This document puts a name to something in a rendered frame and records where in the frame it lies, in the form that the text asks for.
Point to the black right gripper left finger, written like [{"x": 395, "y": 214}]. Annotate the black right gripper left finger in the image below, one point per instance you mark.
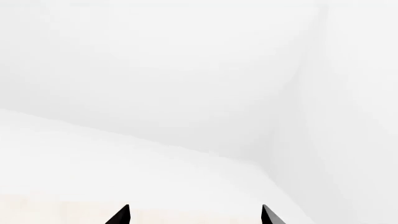
[{"x": 121, "y": 217}]

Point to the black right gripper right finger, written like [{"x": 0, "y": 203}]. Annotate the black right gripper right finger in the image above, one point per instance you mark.
[{"x": 269, "y": 217}]

